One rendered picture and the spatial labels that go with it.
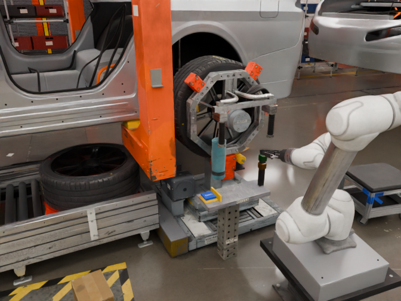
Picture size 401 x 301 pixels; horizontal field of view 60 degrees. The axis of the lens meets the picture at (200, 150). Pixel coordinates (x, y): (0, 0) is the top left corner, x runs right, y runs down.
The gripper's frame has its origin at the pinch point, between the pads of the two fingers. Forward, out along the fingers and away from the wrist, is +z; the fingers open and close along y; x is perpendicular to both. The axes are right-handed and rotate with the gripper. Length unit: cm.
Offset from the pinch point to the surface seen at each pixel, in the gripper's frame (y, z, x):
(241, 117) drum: 5.7, 11.1, -21.1
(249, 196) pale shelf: 11.2, 4.6, 25.0
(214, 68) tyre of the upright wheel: 10, 27, -52
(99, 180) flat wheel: 84, 57, 6
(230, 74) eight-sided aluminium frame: 5, 19, -47
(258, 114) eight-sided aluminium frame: -19.0, 25.4, -19.4
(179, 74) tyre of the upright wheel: 25, 45, -51
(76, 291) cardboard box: 113, 19, 50
